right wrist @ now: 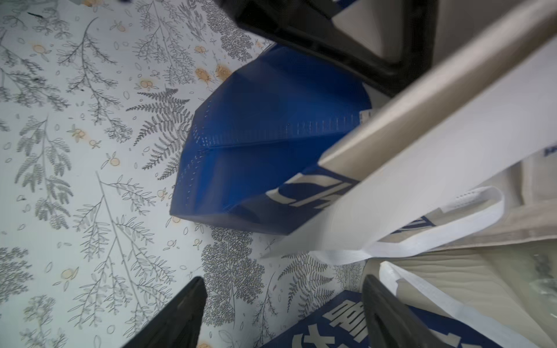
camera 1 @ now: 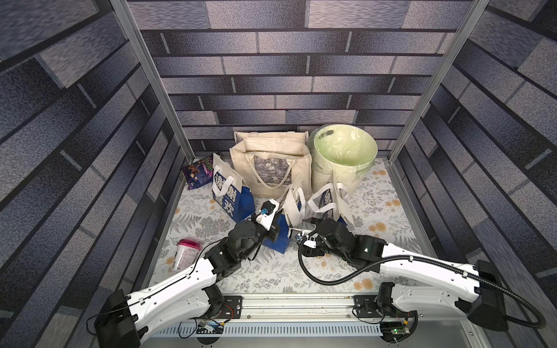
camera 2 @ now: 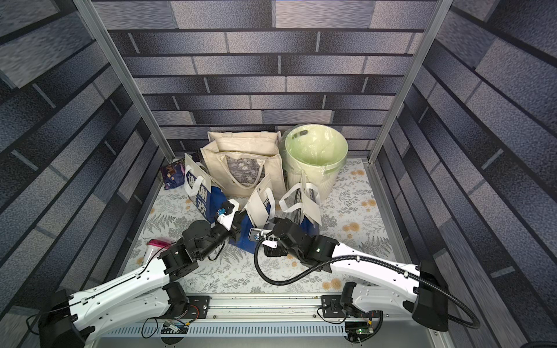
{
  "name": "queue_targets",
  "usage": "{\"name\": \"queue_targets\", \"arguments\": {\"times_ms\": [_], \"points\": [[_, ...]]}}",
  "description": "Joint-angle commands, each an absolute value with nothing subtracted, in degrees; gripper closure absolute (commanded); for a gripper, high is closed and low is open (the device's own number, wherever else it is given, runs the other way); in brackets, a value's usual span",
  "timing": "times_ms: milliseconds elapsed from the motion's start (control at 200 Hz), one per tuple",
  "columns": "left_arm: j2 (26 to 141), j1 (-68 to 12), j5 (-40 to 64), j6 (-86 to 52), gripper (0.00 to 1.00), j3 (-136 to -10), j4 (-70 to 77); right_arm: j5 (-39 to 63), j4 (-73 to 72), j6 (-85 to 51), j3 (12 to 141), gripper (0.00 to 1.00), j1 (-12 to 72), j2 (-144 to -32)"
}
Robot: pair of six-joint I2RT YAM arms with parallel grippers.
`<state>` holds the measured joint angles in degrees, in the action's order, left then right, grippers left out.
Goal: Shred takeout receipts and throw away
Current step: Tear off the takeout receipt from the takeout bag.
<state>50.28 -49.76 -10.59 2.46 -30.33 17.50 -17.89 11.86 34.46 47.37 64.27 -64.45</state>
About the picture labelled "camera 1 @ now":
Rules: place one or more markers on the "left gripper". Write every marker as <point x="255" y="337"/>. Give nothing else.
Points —
<point x="273" y="233"/>

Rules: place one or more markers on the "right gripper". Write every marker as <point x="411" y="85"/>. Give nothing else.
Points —
<point x="314" y="227"/>

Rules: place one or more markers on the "blue white bag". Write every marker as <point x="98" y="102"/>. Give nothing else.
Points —
<point x="292" y="204"/>
<point x="332" y="201"/>
<point x="230" y="191"/>

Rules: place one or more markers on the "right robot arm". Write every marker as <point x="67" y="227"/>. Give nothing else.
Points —
<point x="470" y="291"/>

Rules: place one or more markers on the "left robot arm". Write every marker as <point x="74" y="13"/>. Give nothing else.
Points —
<point x="128" y="320"/>

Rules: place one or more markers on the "beige canvas tote bag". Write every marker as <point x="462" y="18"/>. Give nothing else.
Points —
<point x="270" y="162"/>

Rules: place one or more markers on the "floral table mat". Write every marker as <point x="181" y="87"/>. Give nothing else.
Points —
<point x="376" y="210"/>

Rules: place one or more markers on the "purple snack packet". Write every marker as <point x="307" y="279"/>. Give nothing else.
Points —
<point x="199" y="173"/>

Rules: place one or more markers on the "pink lidded cup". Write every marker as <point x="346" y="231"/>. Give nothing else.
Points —
<point x="186" y="252"/>

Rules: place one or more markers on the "green lined trash bin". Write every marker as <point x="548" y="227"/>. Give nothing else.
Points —
<point x="341" y="154"/>

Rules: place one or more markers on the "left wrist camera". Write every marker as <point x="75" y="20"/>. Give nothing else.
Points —
<point x="267" y="213"/>

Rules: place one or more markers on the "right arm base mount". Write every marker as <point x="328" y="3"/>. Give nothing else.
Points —
<point x="367" y="306"/>

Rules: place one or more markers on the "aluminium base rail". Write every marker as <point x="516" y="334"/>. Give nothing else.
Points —
<point x="283" y="315"/>

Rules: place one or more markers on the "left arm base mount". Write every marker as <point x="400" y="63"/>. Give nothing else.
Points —
<point x="229" y="308"/>

